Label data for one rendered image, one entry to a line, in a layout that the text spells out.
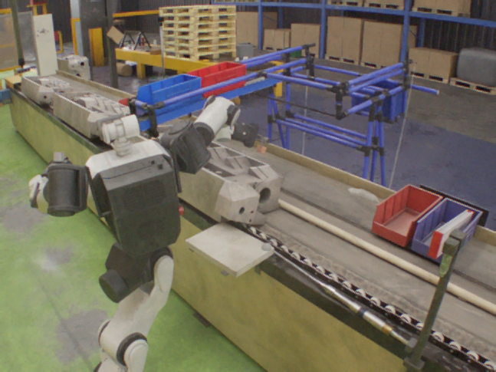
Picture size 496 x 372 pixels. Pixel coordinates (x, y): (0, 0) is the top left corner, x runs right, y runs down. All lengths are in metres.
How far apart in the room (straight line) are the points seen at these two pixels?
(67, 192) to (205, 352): 1.33
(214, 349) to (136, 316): 0.85
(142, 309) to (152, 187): 0.55
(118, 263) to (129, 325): 0.25
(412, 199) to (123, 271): 1.39
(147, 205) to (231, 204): 0.54
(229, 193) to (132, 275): 0.54
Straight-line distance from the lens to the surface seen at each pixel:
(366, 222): 1.94
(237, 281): 1.84
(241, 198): 1.65
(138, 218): 1.18
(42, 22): 7.54
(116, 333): 1.56
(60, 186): 1.25
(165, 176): 1.14
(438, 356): 1.35
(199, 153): 1.31
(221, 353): 2.25
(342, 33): 12.00
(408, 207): 2.09
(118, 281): 1.39
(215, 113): 1.43
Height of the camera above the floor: 1.73
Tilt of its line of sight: 26 degrees down
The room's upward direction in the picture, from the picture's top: straight up
